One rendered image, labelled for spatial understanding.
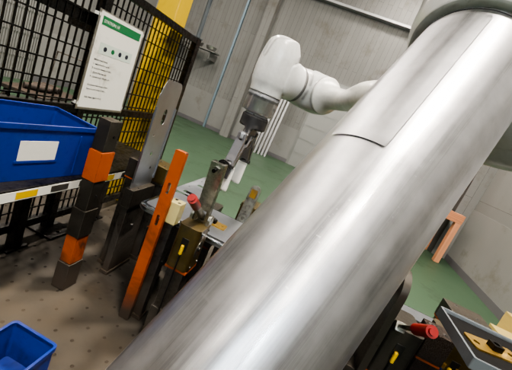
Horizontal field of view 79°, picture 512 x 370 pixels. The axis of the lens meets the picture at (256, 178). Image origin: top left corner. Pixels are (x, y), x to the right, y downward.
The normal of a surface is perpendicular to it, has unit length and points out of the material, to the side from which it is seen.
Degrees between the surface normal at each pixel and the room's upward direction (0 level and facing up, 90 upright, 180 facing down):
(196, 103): 90
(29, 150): 90
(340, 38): 90
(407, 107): 54
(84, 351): 0
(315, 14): 90
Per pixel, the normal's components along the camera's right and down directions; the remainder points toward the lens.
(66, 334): 0.37, -0.90
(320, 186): -0.36, -0.64
